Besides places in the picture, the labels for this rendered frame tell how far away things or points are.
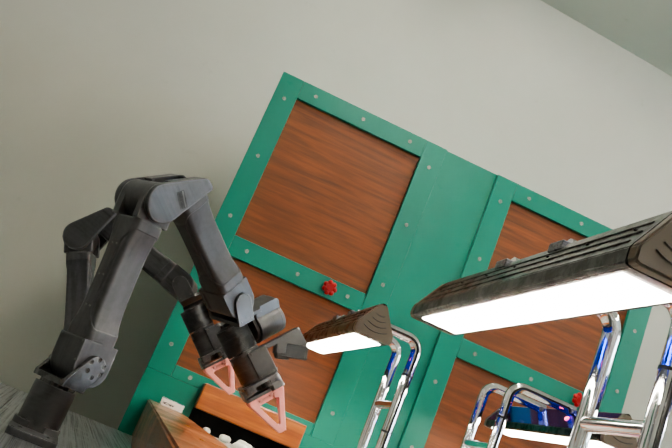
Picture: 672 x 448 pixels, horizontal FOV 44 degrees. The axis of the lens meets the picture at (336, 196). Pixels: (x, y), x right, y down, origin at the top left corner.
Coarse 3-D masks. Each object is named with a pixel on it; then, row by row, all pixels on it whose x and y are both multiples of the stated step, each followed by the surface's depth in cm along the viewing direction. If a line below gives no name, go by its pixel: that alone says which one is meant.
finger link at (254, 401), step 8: (240, 392) 148; (264, 392) 146; (272, 392) 146; (280, 392) 146; (248, 400) 145; (256, 400) 145; (264, 400) 146; (280, 400) 147; (256, 408) 145; (280, 408) 147; (264, 416) 146; (280, 416) 147; (272, 424) 146; (280, 424) 147; (280, 432) 147
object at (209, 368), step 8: (216, 360) 181; (224, 360) 181; (208, 368) 180; (216, 368) 181; (232, 368) 182; (216, 376) 181; (232, 376) 182; (224, 384) 182; (232, 384) 182; (232, 392) 182
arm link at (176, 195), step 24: (168, 192) 129; (192, 192) 133; (168, 216) 130; (192, 216) 135; (192, 240) 138; (216, 240) 140; (216, 264) 140; (216, 288) 142; (240, 288) 144; (216, 312) 147
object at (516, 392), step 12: (492, 384) 206; (516, 384) 192; (480, 396) 205; (504, 396) 191; (516, 396) 206; (528, 396) 192; (540, 396) 192; (552, 396) 193; (480, 408) 204; (504, 408) 189; (540, 408) 207; (564, 408) 193; (576, 408) 193; (504, 420) 188; (468, 432) 202; (492, 432) 188; (468, 444) 199; (480, 444) 192; (492, 444) 187
